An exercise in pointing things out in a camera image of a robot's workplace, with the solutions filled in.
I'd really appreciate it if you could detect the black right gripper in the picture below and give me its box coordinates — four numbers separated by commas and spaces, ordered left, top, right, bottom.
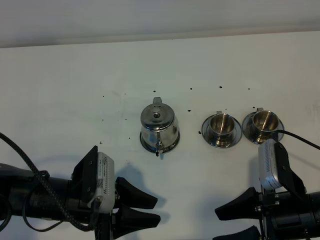
212, 187, 304, 240

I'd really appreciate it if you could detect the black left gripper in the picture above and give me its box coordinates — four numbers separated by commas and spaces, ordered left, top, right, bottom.
78, 177, 161, 240

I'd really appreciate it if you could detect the stainless steel teapot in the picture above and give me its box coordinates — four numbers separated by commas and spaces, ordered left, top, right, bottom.
140, 97, 180, 157

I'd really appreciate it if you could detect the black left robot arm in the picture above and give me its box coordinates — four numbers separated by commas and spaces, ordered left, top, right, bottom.
0, 164, 161, 240

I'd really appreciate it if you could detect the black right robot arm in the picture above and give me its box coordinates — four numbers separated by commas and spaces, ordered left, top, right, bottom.
215, 187, 320, 240

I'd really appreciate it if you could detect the round steel teapot tray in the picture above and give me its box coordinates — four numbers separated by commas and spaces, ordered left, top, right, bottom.
139, 133, 180, 153

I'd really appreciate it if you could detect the left stainless steel teacup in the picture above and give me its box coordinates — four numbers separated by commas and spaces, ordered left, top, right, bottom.
208, 111, 236, 138

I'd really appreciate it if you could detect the stainless steel teacup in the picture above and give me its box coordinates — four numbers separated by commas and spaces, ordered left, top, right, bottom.
251, 109, 280, 136
208, 111, 236, 138

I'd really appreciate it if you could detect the right stainless steel teacup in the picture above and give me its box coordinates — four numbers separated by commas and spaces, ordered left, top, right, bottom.
251, 109, 280, 136

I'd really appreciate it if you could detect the right steel saucer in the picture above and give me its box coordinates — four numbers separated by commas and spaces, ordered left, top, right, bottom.
242, 111, 285, 145

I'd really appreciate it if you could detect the steel saucer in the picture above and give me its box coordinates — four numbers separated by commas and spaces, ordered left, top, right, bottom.
242, 111, 285, 145
201, 115, 242, 149

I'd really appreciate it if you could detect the left steel saucer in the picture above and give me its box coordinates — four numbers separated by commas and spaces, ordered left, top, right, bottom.
201, 115, 242, 149

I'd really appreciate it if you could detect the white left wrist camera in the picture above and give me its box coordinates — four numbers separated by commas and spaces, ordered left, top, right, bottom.
72, 145, 116, 215

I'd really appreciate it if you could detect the braided black left cable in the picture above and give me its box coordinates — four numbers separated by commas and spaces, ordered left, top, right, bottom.
0, 132, 101, 232

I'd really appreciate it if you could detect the black right camera cable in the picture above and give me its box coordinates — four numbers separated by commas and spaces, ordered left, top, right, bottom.
274, 129, 320, 151

